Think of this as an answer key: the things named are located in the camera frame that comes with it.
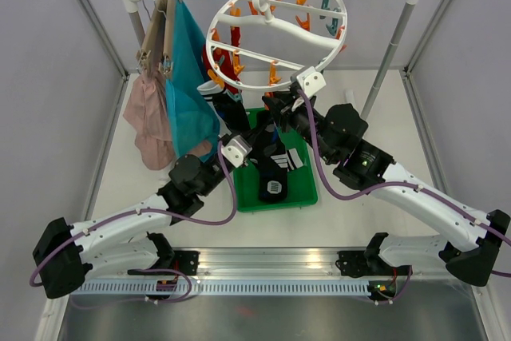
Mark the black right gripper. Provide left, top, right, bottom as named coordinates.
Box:
left=263, top=89, right=335, bottom=164

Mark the black sock with blue pattern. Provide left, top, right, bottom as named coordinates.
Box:
left=251, top=109, right=304, bottom=204

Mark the orange clothes peg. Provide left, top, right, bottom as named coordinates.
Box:
left=229, top=2, right=241, bottom=18
left=232, top=50, right=245, bottom=77

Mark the white sock with black stripes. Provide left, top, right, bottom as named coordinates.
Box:
left=197, top=80, right=225, bottom=98

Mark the red christmas sock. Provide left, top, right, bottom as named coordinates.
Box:
left=201, top=43, right=240, bottom=94
left=230, top=26, right=245, bottom=77

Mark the white round clip hanger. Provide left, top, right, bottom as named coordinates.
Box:
left=205, top=7, right=332, bottom=93

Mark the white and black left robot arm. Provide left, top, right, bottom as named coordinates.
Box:
left=29, top=128, right=263, bottom=299

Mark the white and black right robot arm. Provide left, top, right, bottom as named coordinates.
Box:
left=262, top=89, right=510, bottom=287

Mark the beige clothes hanger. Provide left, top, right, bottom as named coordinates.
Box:
left=129, top=0, right=176, bottom=79

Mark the orange peg on crossbar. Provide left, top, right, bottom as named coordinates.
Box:
left=268, top=60, right=281, bottom=86

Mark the green plastic tray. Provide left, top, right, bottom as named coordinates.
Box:
left=234, top=108, right=318, bottom=212

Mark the teal hanging garment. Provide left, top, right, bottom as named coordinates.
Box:
left=165, top=1, right=220, bottom=161

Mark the pink hanging garment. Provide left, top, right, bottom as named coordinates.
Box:
left=123, top=69, right=176, bottom=171

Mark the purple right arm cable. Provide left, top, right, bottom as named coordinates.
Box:
left=298, top=88, right=511, bottom=246

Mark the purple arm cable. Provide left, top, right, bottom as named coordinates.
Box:
left=298, top=88, right=511, bottom=246
left=30, top=139, right=240, bottom=288

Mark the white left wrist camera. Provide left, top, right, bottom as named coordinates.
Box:
left=220, top=135, right=252, bottom=168

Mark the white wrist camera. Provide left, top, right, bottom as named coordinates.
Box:
left=291, top=66, right=327, bottom=97
left=220, top=135, right=252, bottom=168

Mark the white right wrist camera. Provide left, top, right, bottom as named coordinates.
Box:
left=291, top=66, right=327, bottom=97

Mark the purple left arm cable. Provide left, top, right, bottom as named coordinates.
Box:
left=30, top=139, right=240, bottom=288

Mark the aluminium mounting rail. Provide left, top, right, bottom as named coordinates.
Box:
left=79, top=247, right=490, bottom=278

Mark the white slotted cable duct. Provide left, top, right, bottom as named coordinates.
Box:
left=74, top=278, right=370, bottom=297

